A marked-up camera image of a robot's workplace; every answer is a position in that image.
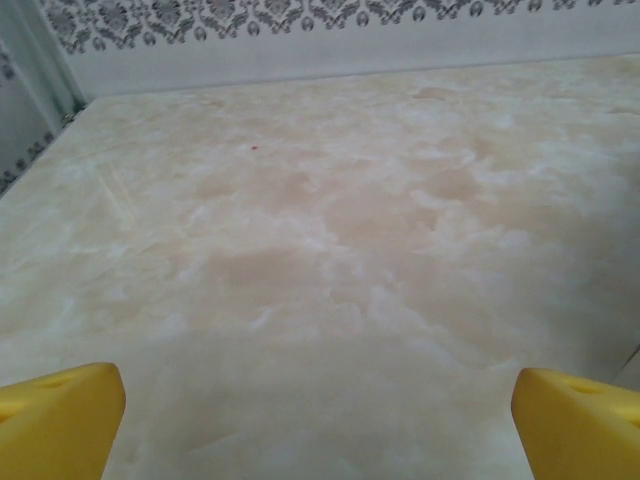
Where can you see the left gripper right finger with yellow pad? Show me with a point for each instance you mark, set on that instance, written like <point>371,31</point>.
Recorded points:
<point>580,430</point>

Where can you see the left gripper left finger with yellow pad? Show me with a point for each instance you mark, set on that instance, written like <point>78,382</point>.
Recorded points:
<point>55,425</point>

